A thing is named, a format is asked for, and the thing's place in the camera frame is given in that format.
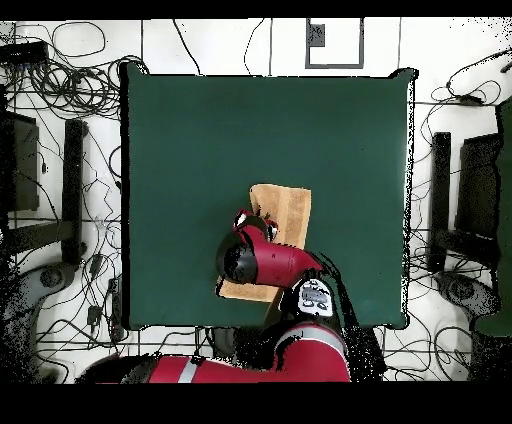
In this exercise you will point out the tan terry towel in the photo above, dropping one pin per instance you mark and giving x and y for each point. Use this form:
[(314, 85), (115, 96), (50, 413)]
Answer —
[(296, 208)]

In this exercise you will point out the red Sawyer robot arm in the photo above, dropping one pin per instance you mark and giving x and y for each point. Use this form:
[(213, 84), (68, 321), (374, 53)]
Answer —
[(280, 260)]

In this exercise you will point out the dark green table cloth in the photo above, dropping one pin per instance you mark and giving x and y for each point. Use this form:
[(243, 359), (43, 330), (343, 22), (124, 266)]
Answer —
[(200, 140)]

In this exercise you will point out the black power adapter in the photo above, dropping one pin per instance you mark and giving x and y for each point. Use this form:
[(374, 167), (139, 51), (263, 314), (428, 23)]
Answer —
[(96, 264), (94, 314)]

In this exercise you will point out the black power strip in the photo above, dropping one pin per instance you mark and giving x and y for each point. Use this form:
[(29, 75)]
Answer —
[(116, 304)]

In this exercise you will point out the small grey square plate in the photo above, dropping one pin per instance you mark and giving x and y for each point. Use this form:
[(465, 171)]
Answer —
[(317, 35)]

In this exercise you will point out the grey office chair base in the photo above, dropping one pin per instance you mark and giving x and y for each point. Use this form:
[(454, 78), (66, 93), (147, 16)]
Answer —
[(24, 304), (464, 292)]

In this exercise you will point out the green fabric panel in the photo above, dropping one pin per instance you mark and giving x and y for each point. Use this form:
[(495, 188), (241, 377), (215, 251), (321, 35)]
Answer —
[(506, 180)]

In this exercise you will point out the black stand frame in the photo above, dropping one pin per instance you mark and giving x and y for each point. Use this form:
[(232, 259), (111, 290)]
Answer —
[(72, 180), (440, 180)]

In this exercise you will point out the grey square frame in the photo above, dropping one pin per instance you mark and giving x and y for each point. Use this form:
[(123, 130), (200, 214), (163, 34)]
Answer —
[(308, 48)]

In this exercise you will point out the black network switch box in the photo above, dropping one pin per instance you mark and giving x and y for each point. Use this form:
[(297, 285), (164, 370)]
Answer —
[(24, 52)]

